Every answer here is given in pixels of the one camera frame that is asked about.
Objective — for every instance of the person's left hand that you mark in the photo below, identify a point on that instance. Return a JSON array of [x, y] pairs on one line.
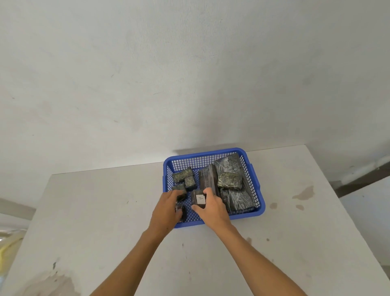
[[163, 212]]

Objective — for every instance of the person's right hand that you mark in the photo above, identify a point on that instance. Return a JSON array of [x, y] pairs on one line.
[[214, 213]]

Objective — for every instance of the person's right thumb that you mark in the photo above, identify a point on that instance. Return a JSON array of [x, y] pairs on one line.
[[198, 209]]

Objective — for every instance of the person's left thumb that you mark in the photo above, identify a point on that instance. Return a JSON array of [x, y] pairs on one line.
[[179, 217]]

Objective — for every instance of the small black block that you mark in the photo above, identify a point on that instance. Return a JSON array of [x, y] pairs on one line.
[[183, 213]]

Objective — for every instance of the black block with white label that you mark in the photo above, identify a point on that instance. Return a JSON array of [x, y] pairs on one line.
[[198, 198]]

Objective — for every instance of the person's right forearm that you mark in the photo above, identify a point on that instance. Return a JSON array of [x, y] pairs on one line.
[[259, 265]]

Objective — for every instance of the person's left forearm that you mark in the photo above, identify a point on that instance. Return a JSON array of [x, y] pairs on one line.
[[129, 268]]

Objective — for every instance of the small green wrapped block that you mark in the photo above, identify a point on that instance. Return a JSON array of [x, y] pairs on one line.
[[179, 187], [190, 183], [182, 174]]

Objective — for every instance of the tall dark wrapped block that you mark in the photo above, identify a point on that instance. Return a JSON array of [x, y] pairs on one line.
[[208, 178]]

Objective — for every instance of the large black wrapped block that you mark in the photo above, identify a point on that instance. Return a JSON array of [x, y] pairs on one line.
[[228, 163], [239, 199]]

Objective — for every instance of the medium green wrapped block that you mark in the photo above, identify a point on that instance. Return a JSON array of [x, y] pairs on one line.
[[229, 180]]

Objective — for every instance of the blue plastic mesh basket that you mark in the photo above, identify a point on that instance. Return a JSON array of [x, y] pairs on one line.
[[253, 195]]

